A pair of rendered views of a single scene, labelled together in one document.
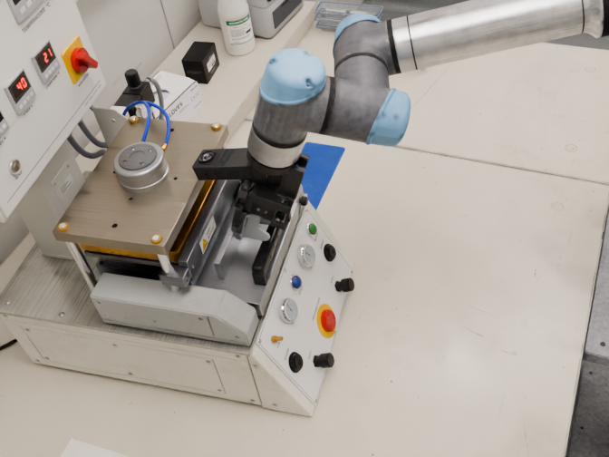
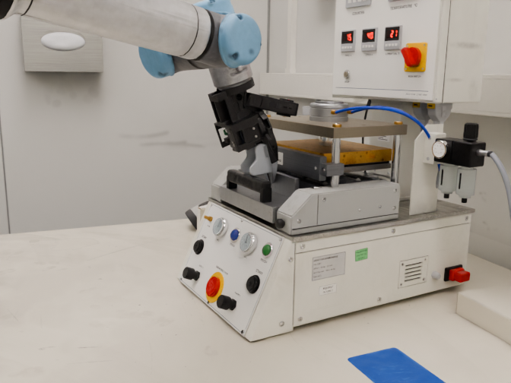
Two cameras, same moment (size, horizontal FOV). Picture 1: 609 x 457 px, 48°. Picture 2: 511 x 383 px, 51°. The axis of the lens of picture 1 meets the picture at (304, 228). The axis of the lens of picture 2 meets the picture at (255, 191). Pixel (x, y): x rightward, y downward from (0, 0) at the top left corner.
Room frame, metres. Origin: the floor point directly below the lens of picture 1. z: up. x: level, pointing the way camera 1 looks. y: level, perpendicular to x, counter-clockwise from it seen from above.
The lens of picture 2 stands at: (1.42, -0.74, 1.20)
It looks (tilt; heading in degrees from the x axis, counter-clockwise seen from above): 12 degrees down; 129
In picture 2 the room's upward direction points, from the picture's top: 1 degrees clockwise
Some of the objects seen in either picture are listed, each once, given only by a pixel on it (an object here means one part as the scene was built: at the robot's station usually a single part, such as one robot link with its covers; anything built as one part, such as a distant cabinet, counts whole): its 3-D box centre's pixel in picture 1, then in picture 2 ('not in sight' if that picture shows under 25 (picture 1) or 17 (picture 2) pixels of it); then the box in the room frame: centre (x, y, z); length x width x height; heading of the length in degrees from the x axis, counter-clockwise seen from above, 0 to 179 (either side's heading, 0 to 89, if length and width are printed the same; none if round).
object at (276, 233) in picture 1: (272, 241); (248, 185); (0.75, 0.05, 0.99); 0.15 x 0.02 x 0.04; 159
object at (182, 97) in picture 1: (153, 113); not in sight; (1.37, 0.31, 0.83); 0.23 x 0.12 x 0.07; 144
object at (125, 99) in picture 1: (139, 112); (454, 161); (1.08, 0.27, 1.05); 0.15 x 0.05 x 0.15; 159
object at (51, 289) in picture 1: (156, 249); (337, 204); (0.84, 0.26, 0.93); 0.46 x 0.35 x 0.01; 69
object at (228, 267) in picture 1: (195, 238); (305, 188); (0.81, 0.18, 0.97); 0.30 x 0.22 x 0.08; 69
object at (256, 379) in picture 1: (192, 277); (325, 248); (0.84, 0.22, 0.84); 0.53 x 0.37 x 0.17; 69
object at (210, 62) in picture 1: (200, 62); not in sight; (1.57, 0.20, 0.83); 0.09 x 0.06 x 0.07; 158
